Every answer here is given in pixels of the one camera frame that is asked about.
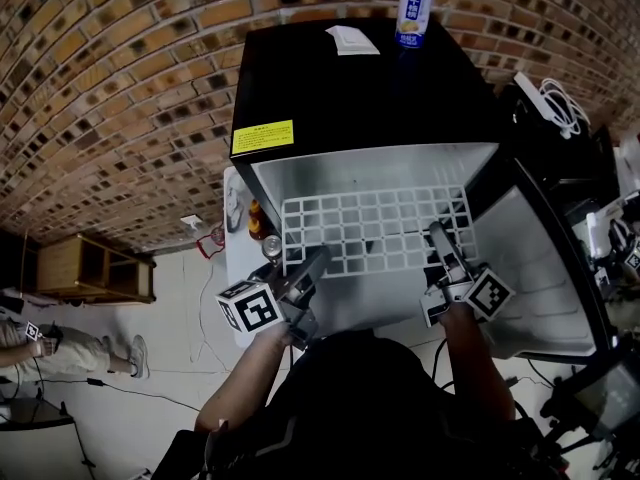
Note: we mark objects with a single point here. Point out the person's black shirt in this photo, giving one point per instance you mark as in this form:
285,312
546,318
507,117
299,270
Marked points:
360,408

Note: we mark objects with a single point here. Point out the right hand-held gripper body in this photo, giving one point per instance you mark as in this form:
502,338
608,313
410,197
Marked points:
489,294

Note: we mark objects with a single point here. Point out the white printed plastic package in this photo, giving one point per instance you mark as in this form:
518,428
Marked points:
234,203

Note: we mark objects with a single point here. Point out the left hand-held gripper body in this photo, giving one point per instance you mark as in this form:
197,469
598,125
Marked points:
250,308

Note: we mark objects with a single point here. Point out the person's right forearm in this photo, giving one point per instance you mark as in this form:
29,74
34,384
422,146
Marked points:
475,368

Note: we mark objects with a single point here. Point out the white wire fridge shelf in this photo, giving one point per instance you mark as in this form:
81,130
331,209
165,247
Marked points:
321,228

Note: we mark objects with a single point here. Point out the yellow warning sticker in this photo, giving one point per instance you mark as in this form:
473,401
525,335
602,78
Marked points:
262,138

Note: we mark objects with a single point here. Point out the white wall plug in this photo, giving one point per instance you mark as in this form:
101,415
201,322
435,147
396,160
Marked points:
191,220

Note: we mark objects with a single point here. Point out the white cabinet dark top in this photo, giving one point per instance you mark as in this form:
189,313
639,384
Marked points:
35,448

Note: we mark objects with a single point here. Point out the black side stand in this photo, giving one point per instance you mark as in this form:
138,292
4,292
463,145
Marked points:
530,138

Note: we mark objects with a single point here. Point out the white flat card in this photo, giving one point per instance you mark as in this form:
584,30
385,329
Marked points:
352,40

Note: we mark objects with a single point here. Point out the wooden shelf cabinet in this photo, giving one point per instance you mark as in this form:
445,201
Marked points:
55,263

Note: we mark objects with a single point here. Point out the black mini fridge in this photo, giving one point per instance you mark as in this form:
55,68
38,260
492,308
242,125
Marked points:
360,98

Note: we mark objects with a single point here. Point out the white power strip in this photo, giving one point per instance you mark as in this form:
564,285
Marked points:
530,90

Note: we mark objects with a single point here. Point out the blue white drink can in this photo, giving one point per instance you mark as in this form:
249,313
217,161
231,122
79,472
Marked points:
414,13

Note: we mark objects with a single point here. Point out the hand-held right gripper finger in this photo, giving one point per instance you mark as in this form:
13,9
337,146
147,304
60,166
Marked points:
445,248

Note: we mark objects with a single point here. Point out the black monitor on arm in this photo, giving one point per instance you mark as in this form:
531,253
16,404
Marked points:
610,398

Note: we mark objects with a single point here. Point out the person's left forearm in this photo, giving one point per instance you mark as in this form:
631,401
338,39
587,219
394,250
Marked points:
240,378

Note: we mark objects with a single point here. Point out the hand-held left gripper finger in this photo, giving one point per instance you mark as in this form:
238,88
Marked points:
316,265

